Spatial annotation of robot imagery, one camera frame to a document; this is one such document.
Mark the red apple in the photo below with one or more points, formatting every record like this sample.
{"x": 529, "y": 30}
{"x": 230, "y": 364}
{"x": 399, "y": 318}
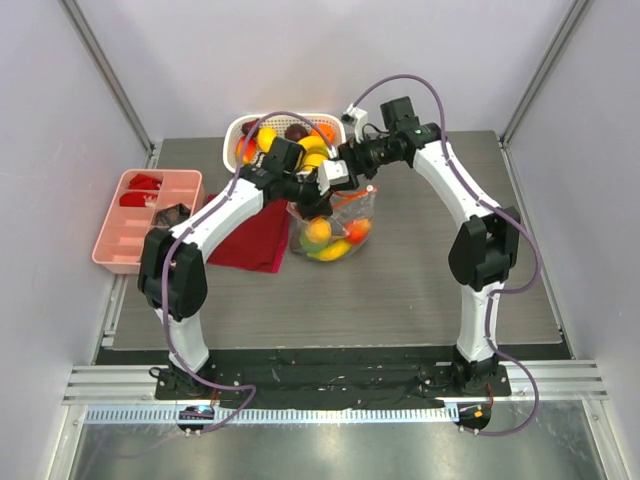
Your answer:
{"x": 357, "y": 231}

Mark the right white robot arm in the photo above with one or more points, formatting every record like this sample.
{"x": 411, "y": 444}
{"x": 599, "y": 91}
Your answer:
{"x": 485, "y": 248}

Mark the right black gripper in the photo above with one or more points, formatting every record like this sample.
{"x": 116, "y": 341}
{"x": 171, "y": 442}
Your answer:
{"x": 347, "y": 158}

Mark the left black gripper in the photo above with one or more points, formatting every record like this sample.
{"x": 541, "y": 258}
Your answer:
{"x": 318, "y": 203}

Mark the pink compartment tray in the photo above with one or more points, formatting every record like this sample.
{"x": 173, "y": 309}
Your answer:
{"x": 120, "y": 242}

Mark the white plastic fruit basket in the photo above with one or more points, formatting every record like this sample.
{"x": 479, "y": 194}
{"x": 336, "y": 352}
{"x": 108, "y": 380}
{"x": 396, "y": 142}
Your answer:
{"x": 234, "y": 135}

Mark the orange fruit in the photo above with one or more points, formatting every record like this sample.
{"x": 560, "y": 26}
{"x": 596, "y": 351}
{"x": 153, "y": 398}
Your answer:
{"x": 326, "y": 130}

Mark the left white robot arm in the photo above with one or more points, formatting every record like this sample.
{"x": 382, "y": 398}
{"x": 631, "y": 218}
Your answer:
{"x": 172, "y": 275}

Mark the red folded cloth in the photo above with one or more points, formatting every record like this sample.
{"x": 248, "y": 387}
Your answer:
{"x": 258, "y": 244}

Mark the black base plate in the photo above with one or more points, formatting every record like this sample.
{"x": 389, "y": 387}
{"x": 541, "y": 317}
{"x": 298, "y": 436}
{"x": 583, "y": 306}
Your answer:
{"x": 329, "y": 379}

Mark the green round fruit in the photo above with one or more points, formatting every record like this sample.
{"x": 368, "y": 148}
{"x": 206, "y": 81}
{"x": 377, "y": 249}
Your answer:
{"x": 310, "y": 246}

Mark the red item in tray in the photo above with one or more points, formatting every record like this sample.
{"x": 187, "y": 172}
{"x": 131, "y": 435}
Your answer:
{"x": 142, "y": 191}

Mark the white slotted cable duct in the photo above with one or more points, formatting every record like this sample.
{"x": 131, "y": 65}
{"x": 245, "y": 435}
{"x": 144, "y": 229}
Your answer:
{"x": 188, "y": 415}

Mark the clear zip top bag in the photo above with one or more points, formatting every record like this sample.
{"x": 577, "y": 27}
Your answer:
{"x": 347, "y": 207}

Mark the dark purple fruit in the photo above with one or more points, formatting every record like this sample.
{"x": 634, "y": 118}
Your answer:
{"x": 295, "y": 132}

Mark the yellow lemon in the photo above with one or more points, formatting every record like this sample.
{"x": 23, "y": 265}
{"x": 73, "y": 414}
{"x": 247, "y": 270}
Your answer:
{"x": 318, "y": 230}

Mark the yellow banana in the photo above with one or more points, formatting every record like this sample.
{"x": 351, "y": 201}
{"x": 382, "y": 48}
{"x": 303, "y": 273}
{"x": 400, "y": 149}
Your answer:
{"x": 332, "y": 252}
{"x": 313, "y": 144}

